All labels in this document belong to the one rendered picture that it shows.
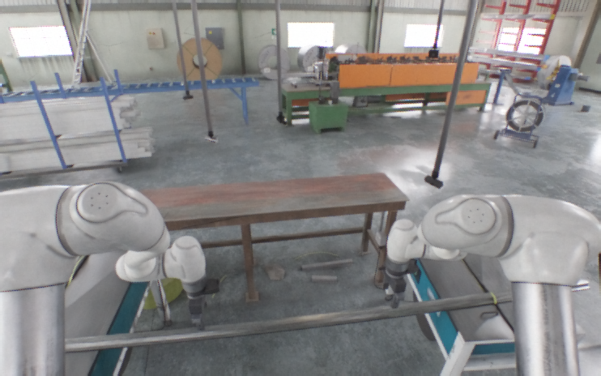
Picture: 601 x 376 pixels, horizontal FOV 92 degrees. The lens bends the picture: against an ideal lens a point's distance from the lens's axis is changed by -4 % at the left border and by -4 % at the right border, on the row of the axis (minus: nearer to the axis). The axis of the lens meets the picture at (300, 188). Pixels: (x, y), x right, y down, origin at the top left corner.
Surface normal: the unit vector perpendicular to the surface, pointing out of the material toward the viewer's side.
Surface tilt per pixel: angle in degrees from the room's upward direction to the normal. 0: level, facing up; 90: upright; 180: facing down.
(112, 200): 38
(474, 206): 52
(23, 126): 90
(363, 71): 90
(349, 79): 90
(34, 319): 61
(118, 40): 90
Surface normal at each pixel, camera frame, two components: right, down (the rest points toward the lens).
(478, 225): -0.28, -0.32
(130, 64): 0.27, 0.46
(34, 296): 0.73, -0.18
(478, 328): 0.00, -0.88
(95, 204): 0.28, -0.39
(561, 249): -0.11, -0.20
